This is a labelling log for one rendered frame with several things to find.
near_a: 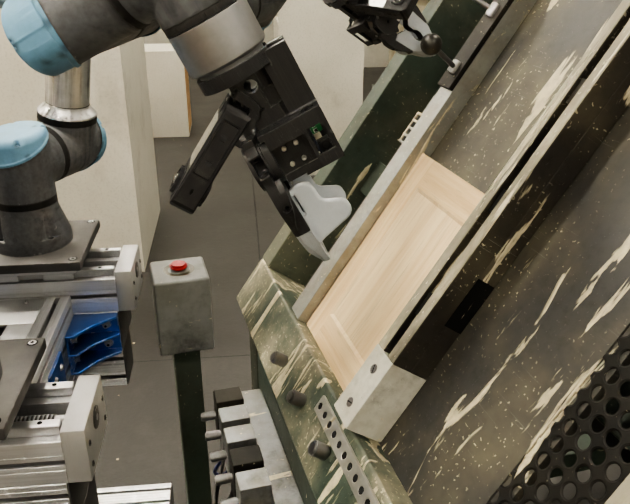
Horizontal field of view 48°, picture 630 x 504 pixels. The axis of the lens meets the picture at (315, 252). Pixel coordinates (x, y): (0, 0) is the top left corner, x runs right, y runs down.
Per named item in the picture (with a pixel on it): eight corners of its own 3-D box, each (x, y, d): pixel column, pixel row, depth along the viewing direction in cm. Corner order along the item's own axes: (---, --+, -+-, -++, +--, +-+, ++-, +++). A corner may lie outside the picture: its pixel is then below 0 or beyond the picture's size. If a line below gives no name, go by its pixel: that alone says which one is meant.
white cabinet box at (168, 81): (127, 125, 643) (118, 44, 614) (191, 123, 649) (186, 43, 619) (120, 138, 603) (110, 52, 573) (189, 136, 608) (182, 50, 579)
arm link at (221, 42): (164, 44, 57) (171, 32, 64) (194, 94, 59) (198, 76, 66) (244, -2, 56) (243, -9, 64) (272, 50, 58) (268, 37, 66)
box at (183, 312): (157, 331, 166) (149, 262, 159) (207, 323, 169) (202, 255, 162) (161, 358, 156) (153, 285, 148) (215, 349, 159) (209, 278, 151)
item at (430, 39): (444, 74, 133) (412, 44, 123) (455, 57, 133) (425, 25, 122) (459, 82, 131) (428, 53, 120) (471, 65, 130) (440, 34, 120)
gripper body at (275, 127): (349, 162, 63) (284, 40, 58) (265, 207, 64) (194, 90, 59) (337, 140, 70) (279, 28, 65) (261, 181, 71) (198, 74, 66)
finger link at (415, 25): (427, 43, 131) (390, 14, 127) (446, 37, 126) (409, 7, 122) (420, 57, 131) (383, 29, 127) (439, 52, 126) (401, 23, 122)
